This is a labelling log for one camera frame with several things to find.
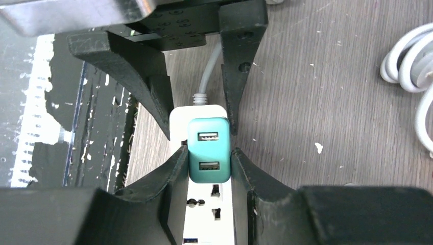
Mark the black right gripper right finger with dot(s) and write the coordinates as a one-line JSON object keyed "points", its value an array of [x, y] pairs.
{"points": [[268, 212]]}

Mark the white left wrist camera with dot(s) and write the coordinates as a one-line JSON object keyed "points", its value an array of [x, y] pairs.
{"points": [[36, 18]]}

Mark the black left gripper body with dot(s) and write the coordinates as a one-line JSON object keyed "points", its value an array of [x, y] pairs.
{"points": [[181, 24]]}

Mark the white power strip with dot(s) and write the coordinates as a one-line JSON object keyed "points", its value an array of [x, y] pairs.
{"points": [[209, 214]]}

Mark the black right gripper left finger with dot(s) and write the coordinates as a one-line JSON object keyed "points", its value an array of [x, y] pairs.
{"points": [[148, 211]]}

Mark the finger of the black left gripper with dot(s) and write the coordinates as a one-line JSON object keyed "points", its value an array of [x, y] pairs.
{"points": [[139, 68], [242, 61]]}

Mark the teal plug adapter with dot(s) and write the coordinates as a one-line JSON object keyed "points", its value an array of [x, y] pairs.
{"points": [[208, 143]]}

